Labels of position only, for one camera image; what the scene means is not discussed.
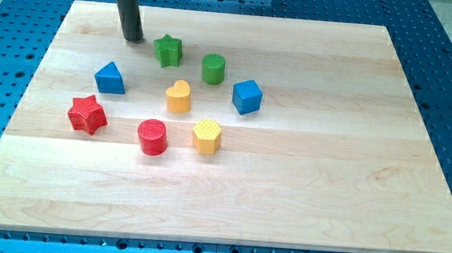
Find blue cube block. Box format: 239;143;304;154
232;79;263;115

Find light wooden board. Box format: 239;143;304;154
0;1;452;253

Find yellow hexagon block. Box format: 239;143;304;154
192;119;222;155

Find yellow heart block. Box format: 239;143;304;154
165;80;191;114

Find green cylinder block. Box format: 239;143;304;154
201;53;226;85

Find red cylinder block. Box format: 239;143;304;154
137;119;168;156

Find green star block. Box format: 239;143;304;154
153;35;183;68

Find blue triangular prism block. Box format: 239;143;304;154
94;62;126;95

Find red star block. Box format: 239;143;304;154
67;95;108;135

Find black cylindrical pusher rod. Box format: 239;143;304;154
116;0;143;43

